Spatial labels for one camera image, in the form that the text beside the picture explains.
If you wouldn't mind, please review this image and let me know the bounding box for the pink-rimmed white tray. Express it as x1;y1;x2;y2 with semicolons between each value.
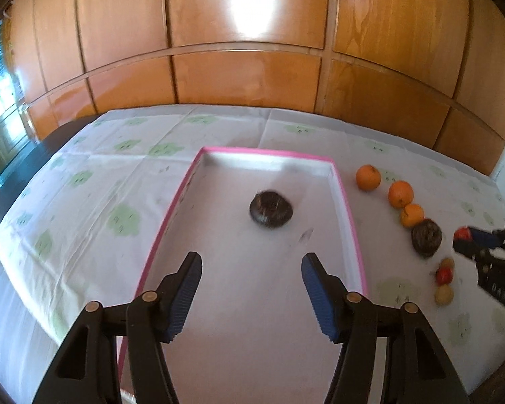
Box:
139;147;368;403

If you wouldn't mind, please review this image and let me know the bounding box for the white tablecloth with green clouds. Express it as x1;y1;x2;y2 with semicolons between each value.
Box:
0;105;505;391

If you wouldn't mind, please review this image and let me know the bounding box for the dark brown wrinkled fruit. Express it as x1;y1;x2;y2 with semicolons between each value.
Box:
410;219;443;259

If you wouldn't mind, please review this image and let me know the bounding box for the small red fruit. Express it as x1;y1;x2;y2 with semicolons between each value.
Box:
435;266;453;287
453;226;473;242

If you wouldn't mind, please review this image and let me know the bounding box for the small tan round fruit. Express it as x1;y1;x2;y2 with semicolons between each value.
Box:
434;284;454;306

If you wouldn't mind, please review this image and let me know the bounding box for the wooden panel cabinet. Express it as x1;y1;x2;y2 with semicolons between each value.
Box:
1;0;505;174

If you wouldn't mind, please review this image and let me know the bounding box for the small orange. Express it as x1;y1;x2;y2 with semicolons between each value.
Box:
400;203;425;229

